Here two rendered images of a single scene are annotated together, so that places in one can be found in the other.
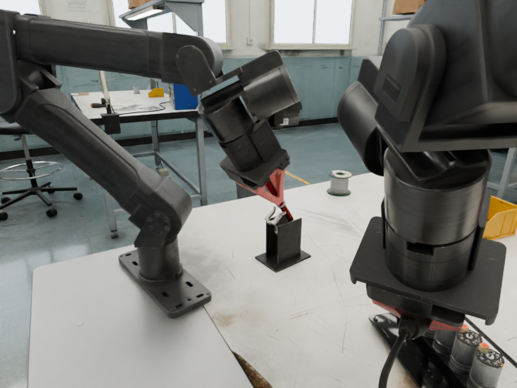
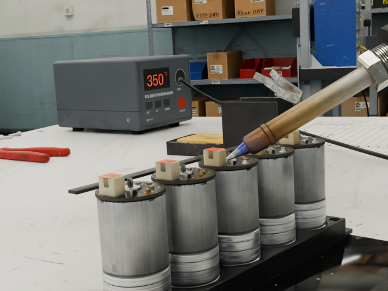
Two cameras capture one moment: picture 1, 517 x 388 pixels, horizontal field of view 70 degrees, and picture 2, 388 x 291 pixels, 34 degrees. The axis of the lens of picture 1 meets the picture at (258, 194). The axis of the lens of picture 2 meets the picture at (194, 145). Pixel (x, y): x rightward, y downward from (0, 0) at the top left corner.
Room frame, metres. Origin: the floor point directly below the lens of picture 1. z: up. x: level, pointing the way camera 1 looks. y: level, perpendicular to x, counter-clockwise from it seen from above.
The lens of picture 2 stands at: (0.50, -0.02, 0.86)
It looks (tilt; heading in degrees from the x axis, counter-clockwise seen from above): 9 degrees down; 233
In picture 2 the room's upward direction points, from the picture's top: 3 degrees counter-clockwise
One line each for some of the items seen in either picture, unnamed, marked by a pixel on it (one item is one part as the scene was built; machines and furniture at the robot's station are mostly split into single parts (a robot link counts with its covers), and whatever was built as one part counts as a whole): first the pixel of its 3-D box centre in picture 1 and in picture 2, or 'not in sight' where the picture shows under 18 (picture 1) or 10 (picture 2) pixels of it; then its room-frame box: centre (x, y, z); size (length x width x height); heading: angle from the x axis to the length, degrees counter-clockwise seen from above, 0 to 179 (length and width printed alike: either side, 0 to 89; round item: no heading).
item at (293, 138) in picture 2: (484, 348); (290, 136); (0.29, -0.23, 0.82); 0.01 x 0.01 x 0.01; 12
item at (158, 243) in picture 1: (161, 219); not in sight; (0.51, 0.15, 0.85); 0.09 x 0.06 x 0.06; 176
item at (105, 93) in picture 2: not in sight; (123, 93); (0.06, -0.77, 0.80); 0.15 x 0.12 x 0.10; 107
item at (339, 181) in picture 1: (339, 182); not in sight; (0.89, -0.21, 0.78); 0.06 x 0.06 x 0.05
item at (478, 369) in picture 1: (484, 375); (299, 190); (0.28, -0.23, 0.79); 0.02 x 0.02 x 0.05
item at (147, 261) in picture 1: (158, 257); not in sight; (0.50, 0.16, 0.79); 0.20 x 0.07 x 0.08; 40
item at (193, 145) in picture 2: not in sight; (211, 144); (0.11, -0.52, 0.76); 0.07 x 0.05 x 0.02; 113
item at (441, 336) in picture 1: (446, 336); (230, 217); (0.33, -0.22, 0.79); 0.02 x 0.02 x 0.05
